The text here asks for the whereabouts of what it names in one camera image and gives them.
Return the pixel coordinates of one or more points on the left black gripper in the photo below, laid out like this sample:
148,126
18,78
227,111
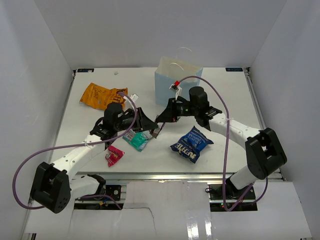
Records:
144,123

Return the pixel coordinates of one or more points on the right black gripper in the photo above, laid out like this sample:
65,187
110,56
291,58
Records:
170,114

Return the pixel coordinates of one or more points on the teal candy bag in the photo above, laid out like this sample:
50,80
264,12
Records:
138,140

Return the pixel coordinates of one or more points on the blue Kettle chips bag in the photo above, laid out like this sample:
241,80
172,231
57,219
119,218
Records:
191,144

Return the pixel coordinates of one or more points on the red pink snack packet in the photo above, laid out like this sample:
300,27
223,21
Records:
113,155

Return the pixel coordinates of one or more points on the orange Kettle chips bag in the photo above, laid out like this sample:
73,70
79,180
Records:
99,97

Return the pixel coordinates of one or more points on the brown chocolate snack packet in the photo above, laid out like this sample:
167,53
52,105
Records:
155,132

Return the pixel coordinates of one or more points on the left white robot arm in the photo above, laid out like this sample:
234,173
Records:
51,185

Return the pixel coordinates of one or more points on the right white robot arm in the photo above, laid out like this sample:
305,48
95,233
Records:
264,152

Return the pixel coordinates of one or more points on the light blue paper bag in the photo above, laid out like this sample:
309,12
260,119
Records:
170,70

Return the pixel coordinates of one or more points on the right blue corner label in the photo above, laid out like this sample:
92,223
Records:
234,69

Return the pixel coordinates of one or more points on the blue corner label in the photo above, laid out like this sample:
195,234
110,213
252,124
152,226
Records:
85,70
234,69

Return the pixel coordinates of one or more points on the left blue corner label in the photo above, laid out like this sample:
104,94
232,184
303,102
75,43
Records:
85,70

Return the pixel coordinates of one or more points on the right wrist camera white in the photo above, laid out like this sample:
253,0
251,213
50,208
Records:
175,87

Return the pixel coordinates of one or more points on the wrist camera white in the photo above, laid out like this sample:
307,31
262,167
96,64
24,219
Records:
175,87
132,98

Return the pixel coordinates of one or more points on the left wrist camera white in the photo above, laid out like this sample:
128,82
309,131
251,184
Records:
132,98

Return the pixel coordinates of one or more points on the aluminium front rail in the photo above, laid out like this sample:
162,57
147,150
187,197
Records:
117,176

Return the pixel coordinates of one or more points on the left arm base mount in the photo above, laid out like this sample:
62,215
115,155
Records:
114,191

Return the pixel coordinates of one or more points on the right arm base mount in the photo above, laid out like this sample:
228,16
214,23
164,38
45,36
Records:
216,203

